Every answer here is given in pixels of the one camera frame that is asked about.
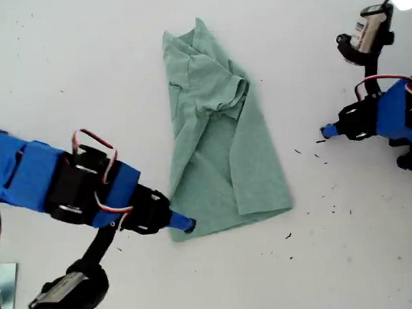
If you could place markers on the green t-shirt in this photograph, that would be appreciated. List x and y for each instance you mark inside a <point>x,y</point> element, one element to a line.
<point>248,166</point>

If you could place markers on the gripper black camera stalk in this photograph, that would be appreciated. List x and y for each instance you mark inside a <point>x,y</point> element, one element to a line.
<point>96,245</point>
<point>372,77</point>

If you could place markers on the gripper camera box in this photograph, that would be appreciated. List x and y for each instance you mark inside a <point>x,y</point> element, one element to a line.
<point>369,29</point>
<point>61,300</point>

